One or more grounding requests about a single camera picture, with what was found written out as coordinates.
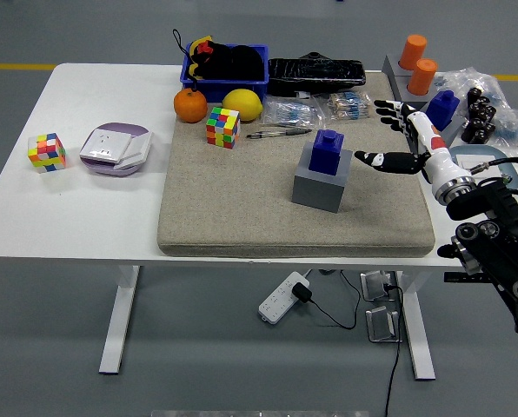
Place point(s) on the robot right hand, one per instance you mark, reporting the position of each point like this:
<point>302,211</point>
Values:
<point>433,143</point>

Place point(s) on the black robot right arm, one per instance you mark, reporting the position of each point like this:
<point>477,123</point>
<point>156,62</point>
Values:
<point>480,208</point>

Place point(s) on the orange cylinder seal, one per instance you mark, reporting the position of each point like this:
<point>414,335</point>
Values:
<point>422,78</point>
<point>413,50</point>

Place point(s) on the black cylindrical components cluster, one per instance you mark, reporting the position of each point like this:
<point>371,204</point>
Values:
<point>478,132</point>
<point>474,94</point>
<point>482,110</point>

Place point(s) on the large clear plastic bag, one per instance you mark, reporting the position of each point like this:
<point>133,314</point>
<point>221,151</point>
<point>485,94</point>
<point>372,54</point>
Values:
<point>463,80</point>

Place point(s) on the light blue tray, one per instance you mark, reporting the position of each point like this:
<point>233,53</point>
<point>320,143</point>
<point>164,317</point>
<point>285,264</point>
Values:
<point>509,171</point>

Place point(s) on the clear bag of tan resistors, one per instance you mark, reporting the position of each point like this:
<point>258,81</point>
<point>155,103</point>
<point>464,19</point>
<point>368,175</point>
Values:
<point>348,106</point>

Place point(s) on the black plastic-wrapped keyboard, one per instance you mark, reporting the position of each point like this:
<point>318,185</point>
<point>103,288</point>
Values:
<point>315,76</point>

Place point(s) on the black table control panel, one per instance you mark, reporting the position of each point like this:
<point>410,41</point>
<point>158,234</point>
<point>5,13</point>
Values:
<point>454,277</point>

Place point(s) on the clear bag of blue resistors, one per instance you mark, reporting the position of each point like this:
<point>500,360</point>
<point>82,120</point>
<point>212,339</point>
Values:
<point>291,114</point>

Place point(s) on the black and silver pen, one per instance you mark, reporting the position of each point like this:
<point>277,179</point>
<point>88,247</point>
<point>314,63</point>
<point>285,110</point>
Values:
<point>280,133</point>

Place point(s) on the metal foot pedal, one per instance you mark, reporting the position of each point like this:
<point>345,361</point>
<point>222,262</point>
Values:
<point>374,286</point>
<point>380,326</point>

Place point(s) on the yellow lemon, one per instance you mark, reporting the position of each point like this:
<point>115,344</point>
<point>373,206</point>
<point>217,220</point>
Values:
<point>242,104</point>

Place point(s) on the white table leg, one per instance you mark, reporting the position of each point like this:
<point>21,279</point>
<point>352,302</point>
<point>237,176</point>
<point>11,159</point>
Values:
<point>117,326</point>
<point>420,339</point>

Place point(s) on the grey-brown fabric mat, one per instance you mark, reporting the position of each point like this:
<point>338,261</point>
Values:
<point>241,195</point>

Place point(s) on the black power adapter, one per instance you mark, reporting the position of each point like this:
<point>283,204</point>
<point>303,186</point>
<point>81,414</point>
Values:
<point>301,292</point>

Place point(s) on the blue plastic bin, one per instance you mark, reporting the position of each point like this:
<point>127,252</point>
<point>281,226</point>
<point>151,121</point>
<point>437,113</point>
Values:
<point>233,89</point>

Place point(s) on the multicoloured puzzle cube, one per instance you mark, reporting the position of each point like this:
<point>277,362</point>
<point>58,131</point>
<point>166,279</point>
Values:
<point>222,128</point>
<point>47,153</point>

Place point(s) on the black pouch with yellow trim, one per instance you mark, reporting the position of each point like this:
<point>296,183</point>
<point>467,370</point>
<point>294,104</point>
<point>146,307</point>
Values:
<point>233,63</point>

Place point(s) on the white power strip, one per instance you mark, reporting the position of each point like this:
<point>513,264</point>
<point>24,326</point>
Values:
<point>278,302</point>

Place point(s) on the orange fruit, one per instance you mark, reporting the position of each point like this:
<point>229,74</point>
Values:
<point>190,105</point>

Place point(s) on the purple tray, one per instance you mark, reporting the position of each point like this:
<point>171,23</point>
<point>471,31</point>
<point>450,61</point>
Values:
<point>100,170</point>

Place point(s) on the white wall socket panel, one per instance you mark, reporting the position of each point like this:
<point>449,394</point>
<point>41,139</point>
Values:
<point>104,145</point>

